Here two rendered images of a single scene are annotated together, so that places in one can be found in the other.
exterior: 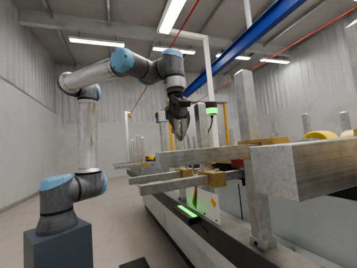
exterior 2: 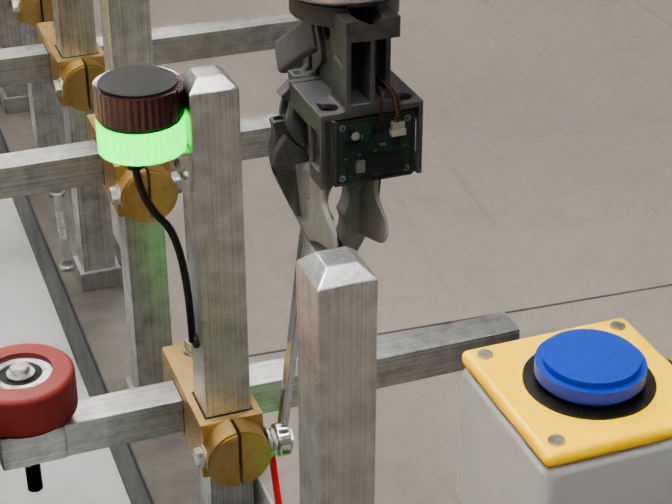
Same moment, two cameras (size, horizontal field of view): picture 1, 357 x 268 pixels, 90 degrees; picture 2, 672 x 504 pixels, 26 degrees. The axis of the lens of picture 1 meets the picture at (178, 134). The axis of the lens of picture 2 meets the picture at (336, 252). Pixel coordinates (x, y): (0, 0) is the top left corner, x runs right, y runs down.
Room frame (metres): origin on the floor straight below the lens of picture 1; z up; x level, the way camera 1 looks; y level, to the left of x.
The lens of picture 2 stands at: (1.62, 0.03, 1.52)
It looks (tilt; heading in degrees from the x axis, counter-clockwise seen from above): 30 degrees down; 182
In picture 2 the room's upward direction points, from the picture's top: straight up
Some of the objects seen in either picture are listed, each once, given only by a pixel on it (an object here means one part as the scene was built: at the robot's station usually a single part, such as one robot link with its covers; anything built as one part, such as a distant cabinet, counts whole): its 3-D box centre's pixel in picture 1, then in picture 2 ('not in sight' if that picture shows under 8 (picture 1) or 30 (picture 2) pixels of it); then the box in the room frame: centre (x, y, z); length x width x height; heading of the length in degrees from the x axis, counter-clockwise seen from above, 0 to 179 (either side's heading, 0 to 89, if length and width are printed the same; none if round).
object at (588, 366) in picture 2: not in sight; (589, 374); (1.18, 0.10, 1.22); 0.04 x 0.04 x 0.02
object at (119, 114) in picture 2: (209, 106); (138, 97); (0.73, -0.14, 1.13); 0.06 x 0.06 x 0.02
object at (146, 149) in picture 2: (210, 111); (141, 131); (0.73, -0.14, 1.11); 0.06 x 0.06 x 0.02
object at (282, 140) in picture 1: (258, 149); (131, 164); (0.46, -0.20, 0.95); 0.14 x 0.06 x 0.05; 23
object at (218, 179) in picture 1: (210, 177); (211, 411); (0.69, -0.11, 0.85); 0.14 x 0.06 x 0.05; 23
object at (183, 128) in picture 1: (181, 130); (324, 224); (0.74, -0.01, 1.04); 0.06 x 0.03 x 0.09; 23
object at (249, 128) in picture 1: (252, 157); (139, 197); (0.48, -0.19, 0.92); 0.04 x 0.04 x 0.48; 23
